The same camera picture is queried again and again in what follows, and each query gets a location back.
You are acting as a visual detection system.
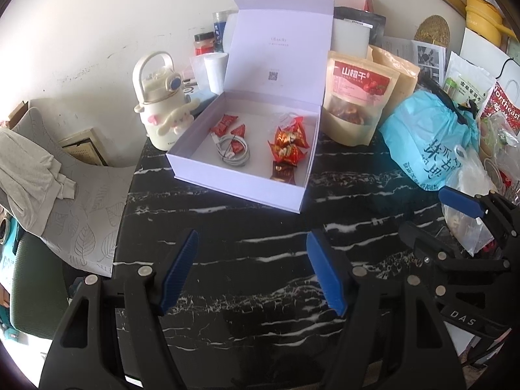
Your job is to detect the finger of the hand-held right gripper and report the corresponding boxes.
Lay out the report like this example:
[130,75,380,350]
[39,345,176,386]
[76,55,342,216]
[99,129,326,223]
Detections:
[438,186,520,249]
[398,221,512,293]

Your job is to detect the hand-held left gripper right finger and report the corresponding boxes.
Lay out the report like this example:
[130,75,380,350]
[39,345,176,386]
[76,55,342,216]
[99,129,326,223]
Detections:
[305,229,466,390]

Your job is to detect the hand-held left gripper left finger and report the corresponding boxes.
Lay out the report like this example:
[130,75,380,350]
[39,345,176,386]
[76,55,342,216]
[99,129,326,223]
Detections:
[38,228,200,390]

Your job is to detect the maroon shiny packet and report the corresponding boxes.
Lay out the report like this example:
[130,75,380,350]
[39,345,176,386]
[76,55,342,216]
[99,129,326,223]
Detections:
[270,162,296,183]

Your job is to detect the large red gold snack packet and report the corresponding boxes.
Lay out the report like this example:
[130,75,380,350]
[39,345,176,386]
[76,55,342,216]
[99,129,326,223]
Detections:
[270,144,307,165]

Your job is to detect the white cable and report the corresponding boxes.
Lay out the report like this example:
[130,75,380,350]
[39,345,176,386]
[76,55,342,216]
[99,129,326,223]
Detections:
[213,135,252,167]

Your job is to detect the dark red candy wrapper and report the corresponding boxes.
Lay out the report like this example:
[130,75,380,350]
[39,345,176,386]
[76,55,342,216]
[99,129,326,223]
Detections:
[210,114,239,137]

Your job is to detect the lavender gift box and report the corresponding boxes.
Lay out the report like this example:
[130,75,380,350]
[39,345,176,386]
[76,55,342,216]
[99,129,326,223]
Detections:
[166,0,336,215]

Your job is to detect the clear plastic bag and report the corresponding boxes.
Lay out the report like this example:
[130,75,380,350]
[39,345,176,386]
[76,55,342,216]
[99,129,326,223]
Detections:
[443,146,504,256]

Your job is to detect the light blue plastic bag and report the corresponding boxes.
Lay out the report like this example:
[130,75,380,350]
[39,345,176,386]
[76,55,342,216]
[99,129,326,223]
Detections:
[380,89,480,191]

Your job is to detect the red white printed pouch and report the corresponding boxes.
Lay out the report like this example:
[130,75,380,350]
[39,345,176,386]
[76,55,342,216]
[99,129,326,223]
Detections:
[477,81,520,147]

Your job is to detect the grey chair with clothes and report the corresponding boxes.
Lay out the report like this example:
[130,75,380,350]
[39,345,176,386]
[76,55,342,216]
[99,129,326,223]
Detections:
[12,108,137,277]

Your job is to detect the white pouch green print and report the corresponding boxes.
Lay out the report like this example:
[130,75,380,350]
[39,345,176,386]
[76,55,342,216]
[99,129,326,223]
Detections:
[443,51,496,108]

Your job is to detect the plain kraft pouch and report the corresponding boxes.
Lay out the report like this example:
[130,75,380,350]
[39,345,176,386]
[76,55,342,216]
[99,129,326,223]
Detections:
[368,45,421,116]

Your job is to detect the green office chair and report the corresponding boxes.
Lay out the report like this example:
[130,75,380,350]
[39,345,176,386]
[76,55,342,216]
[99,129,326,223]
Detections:
[8,227,72,340]

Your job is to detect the printed paper leaflet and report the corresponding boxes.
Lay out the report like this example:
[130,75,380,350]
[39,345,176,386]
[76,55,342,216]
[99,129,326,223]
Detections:
[382,36,448,84]

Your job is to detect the cream cartoon water bottle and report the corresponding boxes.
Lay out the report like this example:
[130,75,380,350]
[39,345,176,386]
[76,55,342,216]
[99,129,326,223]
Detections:
[133,51,201,150]

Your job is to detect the wooden framed board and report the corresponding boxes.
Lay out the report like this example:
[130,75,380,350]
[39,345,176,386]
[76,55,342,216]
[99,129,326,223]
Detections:
[59,128,108,167]

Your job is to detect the red label kraft pouch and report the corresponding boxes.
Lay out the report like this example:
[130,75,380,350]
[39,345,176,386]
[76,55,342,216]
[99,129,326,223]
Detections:
[323,50,401,146]

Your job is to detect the white paper bag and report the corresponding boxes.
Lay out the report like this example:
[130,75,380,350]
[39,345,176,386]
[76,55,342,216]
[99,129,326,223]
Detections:
[459,28,520,102]

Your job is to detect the light blue box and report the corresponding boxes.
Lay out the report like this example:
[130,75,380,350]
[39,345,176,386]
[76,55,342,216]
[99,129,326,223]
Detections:
[185,89,220,108]

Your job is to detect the round gold woven mat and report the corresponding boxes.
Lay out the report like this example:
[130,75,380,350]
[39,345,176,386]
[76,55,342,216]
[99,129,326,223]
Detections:
[415,15,451,45]

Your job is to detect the beige cloth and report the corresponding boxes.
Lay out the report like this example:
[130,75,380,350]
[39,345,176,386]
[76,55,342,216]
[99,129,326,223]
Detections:
[0,128,78,236]

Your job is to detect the yellow plastic pot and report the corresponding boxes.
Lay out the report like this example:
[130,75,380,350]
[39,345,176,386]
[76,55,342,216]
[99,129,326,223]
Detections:
[465,0,520,47]

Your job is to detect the black foil bag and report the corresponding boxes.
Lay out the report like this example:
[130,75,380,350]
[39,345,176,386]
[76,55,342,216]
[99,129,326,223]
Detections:
[334,6,386,47]

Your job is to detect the white paper roll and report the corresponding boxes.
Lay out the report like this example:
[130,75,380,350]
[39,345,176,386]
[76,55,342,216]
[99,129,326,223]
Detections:
[203,53,227,95]

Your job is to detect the brown cardboard box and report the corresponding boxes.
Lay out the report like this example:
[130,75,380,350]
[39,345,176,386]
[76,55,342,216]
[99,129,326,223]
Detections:
[8,99,29,131]

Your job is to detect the black-lidded jar red contents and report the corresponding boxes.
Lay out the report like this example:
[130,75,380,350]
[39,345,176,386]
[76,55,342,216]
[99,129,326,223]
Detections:
[193,32,216,55]

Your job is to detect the blue label jar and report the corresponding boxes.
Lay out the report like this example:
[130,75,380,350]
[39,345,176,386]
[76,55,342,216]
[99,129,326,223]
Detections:
[211,9,238,53]

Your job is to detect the black strap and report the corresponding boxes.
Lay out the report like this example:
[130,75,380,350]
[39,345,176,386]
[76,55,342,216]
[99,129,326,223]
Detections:
[422,79,478,124]

